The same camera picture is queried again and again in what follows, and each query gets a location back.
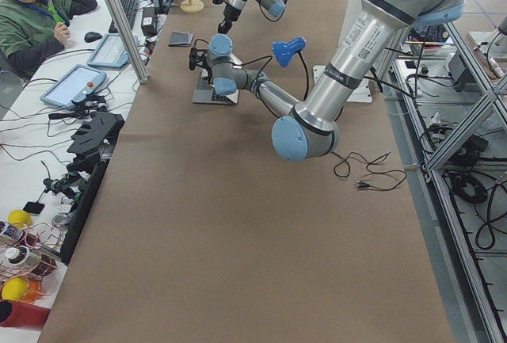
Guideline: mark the yellow round object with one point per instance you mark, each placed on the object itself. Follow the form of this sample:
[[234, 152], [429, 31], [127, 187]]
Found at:
[[15, 289], [20, 218]]

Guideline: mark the red cylindrical container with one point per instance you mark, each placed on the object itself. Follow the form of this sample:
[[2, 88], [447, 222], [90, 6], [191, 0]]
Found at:
[[23, 315]]

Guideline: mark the black computer keyboard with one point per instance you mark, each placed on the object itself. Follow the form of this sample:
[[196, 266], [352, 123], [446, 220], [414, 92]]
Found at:
[[130, 8]]

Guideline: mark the black slotted stand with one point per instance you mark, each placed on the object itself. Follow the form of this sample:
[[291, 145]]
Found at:
[[87, 139]]

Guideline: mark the seated person green shirt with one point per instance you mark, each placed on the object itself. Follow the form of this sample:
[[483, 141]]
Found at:
[[34, 30]]

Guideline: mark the black device box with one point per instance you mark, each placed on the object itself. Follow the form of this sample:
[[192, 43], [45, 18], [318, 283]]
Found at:
[[149, 22]]

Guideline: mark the folded grey cloth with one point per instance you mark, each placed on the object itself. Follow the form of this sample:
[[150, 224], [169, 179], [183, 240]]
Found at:
[[180, 39]]

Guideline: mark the teach pendant tablet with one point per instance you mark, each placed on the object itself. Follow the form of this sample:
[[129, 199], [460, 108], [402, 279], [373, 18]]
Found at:
[[110, 54], [74, 86]]

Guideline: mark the lower teach pendant tablet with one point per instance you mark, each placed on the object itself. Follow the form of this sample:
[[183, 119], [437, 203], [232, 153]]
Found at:
[[74, 86]]

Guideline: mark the upper teach pendant tablet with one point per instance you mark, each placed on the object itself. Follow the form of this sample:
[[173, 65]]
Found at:
[[110, 54]]

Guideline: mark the aluminium frame post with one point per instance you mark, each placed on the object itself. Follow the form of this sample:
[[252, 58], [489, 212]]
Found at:
[[121, 23]]

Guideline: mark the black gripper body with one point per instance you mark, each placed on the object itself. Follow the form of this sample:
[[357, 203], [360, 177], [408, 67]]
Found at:
[[229, 14]]

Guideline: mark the grey laptop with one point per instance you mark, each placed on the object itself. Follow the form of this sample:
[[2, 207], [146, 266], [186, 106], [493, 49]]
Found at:
[[214, 95]]

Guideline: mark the black computer mouse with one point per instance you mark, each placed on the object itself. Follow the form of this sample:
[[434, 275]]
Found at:
[[90, 37]]

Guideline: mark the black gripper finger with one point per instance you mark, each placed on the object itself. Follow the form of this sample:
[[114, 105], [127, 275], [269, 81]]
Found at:
[[221, 27], [229, 25]]

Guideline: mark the blue desk lamp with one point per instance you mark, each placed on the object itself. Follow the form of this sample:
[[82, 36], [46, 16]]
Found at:
[[284, 51]]

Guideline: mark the small black square pad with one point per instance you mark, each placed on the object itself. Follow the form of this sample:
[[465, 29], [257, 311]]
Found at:
[[34, 207]]

